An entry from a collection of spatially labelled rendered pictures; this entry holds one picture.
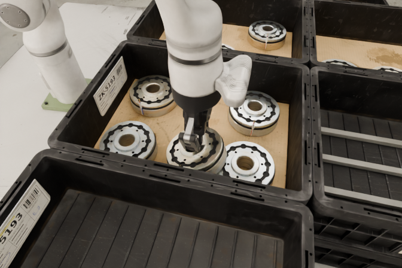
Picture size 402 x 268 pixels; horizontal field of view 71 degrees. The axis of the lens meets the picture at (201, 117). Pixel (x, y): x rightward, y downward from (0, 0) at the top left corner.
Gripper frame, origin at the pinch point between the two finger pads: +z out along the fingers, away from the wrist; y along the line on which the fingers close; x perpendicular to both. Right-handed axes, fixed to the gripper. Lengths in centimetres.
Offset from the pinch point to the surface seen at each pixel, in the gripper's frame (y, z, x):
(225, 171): 5.2, 1.4, 5.8
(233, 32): -42.8, 5.3, -1.3
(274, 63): -17.4, -5.1, 11.2
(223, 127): -6.6, 4.5, 3.2
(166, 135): -1.7, 4.1, -7.6
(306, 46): -25.3, -4.7, 17.3
